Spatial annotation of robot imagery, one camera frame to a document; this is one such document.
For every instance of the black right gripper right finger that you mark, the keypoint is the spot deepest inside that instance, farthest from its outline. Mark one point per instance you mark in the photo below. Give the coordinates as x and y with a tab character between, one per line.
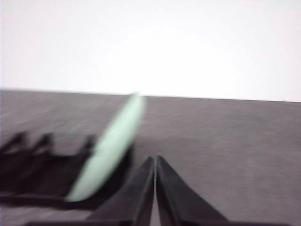
180	205

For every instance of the green plate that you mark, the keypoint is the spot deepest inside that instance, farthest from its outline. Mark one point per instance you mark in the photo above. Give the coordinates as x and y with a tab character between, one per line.
108	150

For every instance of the black plastic dish rack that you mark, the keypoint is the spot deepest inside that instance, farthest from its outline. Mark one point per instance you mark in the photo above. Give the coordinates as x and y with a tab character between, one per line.
36	175

